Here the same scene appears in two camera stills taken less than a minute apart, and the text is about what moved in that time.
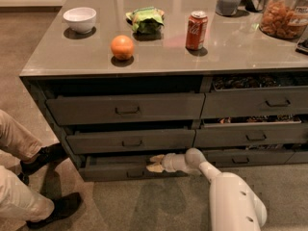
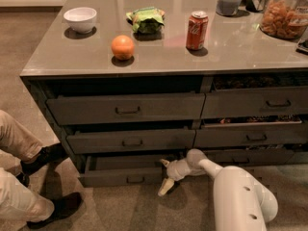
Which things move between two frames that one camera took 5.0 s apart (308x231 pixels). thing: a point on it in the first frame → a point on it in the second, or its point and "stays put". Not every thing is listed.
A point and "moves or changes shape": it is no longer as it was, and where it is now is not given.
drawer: x=64 y=109 stays put
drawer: x=102 y=167 moves or changes shape
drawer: x=249 y=134 stays put
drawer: x=127 y=141 stays put
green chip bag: x=146 y=19 stays put
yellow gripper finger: x=157 y=167 → x=166 y=187
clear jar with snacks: x=285 y=12 stays put
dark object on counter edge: x=302 y=47 stays put
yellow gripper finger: x=157 y=158 → x=166 y=163
